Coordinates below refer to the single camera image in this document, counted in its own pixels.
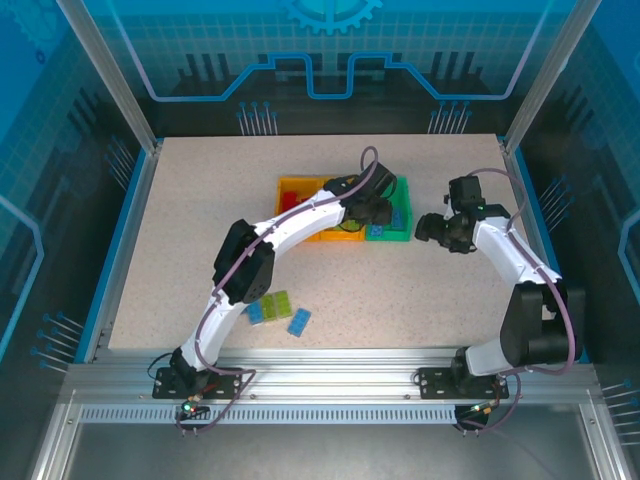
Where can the blue lego brick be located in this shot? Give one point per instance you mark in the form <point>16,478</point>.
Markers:
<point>256,314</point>
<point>376,231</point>
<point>398,220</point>
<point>299,321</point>

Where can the green lego brick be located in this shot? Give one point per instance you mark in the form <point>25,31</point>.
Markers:
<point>283,304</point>
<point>351,228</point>
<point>269,307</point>

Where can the green plastic bin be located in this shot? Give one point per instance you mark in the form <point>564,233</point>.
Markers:
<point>405,200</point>

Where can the yellow plastic bin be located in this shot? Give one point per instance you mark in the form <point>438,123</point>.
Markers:
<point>295,182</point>

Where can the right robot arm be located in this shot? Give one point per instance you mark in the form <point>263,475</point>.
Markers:
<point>505,250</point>

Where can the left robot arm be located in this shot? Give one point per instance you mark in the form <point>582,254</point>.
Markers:
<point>240,265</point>

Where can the small LED circuit board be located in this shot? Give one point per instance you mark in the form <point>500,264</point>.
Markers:
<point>192,406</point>
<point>482,409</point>

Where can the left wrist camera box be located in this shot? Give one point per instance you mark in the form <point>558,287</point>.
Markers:
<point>384,180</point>

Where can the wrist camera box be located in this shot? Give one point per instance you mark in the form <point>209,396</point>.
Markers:
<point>384,180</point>
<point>465,192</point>

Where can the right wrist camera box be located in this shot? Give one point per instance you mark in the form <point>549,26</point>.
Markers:
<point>465,192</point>

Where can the aluminium side rail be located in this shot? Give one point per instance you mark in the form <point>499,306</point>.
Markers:
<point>532,200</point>
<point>135,225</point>

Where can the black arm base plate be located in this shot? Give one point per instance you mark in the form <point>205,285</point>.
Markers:
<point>225,385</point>
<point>435,382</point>

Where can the aluminium mounting rail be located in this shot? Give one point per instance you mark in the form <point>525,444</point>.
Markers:
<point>325,372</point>

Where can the aluminium frame post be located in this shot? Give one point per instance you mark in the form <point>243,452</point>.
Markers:
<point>107,70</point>
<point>550,70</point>

